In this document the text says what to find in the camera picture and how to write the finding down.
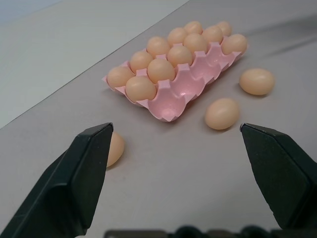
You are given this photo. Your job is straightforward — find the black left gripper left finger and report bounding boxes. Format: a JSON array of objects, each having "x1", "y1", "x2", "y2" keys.
[{"x1": 0, "y1": 122, "x2": 114, "y2": 238}]

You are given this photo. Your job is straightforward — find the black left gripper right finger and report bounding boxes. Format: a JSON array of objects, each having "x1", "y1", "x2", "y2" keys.
[{"x1": 239, "y1": 123, "x2": 317, "y2": 230}]

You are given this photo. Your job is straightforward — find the pink plastic egg tray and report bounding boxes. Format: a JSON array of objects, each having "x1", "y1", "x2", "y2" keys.
[{"x1": 102, "y1": 36, "x2": 248, "y2": 123}]

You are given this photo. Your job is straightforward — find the beige egg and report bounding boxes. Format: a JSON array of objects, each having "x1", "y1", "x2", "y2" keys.
[
  {"x1": 183, "y1": 33, "x2": 209, "y2": 54},
  {"x1": 167, "y1": 46, "x2": 193, "y2": 68},
  {"x1": 216, "y1": 20, "x2": 233, "y2": 37},
  {"x1": 147, "y1": 58, "x2": 176, "y2": 83},
  {"x1": 167, "y1": 27, "x2": 188, "y2": 46},
  {"x1": 239, "y1": 68, "x2": 276, "y2": 96},
  {"x1": 221, "y1": 34, "x2": 248, "y2": 56},
  {"x1": 183, "y1": 20, "x2": 203, "y2": 35},
  {"x1": 125, "y1": 76, "x2": 158, "y2": 102},
  {"x1": 146, "y1": 36, "x2": 171, "y2": 57},
  {"x1": 202, "y1": 25, "x2": 223, "y2": 44},
  {"x1": 107, "y1": 66, "x2": 135, "y2": 88},
  {"x1": 129, "y1": 51, "x2": 154, "y2": 73},
  {"x1": 106, "y1": 131, "x2": 126, "y2": 168},
  {"x1": 204, "y1": 98, "x2": 240, "y2": 130}
]

